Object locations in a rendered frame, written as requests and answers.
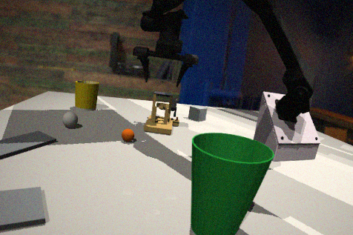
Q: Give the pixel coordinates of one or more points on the green plastic cup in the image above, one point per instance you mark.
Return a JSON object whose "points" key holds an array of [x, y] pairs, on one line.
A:
{"points": [[226, 173]]}

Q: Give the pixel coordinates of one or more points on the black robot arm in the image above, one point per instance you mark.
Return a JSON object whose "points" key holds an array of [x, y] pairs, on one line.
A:
{"points": [[299, 78]]}

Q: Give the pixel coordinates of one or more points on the orange ball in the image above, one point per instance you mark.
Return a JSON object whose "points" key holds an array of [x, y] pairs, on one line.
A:
{"points": [[128, 135]]}

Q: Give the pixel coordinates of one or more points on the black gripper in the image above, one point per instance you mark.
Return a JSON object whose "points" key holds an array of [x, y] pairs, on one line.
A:
{"points": [[144, 52]]}

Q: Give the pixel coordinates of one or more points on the white ball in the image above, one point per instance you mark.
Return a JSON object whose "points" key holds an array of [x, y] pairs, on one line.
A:
{"points": [[70, 119]]}

